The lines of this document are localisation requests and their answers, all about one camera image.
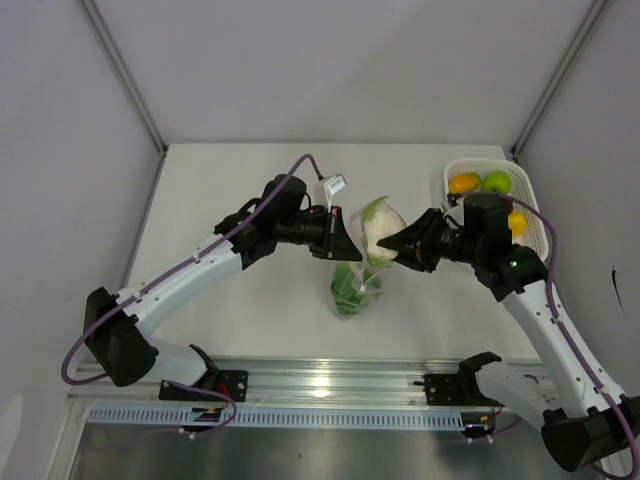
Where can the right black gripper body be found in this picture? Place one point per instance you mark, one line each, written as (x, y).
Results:
(452, 244)

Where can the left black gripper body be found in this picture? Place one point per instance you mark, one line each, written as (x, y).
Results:
(311, 230)

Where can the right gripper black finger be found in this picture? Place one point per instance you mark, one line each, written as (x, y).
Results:
(417, 260)
(418, 232)

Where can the white toy cauliflower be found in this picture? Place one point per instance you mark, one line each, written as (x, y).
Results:
(379, 220)

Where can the clear pink-dotted zip bag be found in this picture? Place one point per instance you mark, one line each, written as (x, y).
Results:
(354, 229)

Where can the green toy cabbage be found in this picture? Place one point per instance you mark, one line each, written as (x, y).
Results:
(356, 286)

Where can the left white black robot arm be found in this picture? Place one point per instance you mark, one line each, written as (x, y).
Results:
(120, 326)

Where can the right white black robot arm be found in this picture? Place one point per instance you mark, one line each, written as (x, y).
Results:
(588, 417)

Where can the orange yellow toy mango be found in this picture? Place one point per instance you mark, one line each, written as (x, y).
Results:
(464, 183)

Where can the yellow toy lemon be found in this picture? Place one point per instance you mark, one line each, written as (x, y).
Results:
(517, 223)

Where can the green toy apple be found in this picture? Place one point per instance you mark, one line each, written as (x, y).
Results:
(496, 182)

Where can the white plastic basket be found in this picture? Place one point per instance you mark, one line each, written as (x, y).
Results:
(535, 236)

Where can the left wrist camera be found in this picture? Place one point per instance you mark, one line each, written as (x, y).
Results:
(327, 188)

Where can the aluminium mounting rail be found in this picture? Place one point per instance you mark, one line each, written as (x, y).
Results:
(310, 383)

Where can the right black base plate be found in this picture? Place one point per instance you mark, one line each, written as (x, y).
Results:
(444, 390)

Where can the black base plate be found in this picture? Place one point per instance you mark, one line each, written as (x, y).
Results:
(444, 390)
(230, 383)

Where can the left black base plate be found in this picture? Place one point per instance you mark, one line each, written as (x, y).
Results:
(230, 383)

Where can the white slotted cable duct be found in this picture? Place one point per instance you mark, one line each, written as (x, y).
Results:
(412, 420)

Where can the right aluminium frame post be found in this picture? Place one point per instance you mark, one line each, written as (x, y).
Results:
(577, 45)

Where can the aluminium frame post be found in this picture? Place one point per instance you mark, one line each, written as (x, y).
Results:
(121, 71)
(577, 45)

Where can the left aluminium frame post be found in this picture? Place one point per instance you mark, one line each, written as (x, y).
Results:
(121, 71)

